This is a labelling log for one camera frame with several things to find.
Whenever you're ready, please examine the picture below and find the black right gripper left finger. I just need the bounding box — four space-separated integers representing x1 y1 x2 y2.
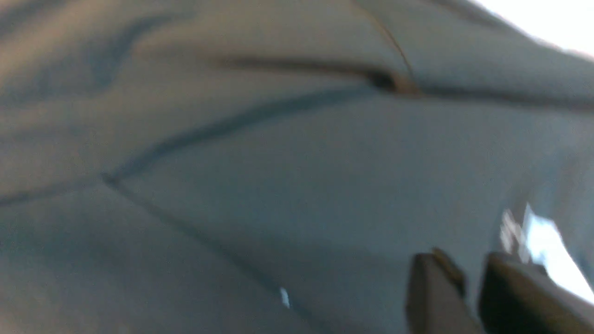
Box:
406 249 483 334

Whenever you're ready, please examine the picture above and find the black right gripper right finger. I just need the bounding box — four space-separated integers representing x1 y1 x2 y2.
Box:
478 252 594 334

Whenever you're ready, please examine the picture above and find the dark gray long-sleeve shirt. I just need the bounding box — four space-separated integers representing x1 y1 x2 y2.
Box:
0 0 593 334

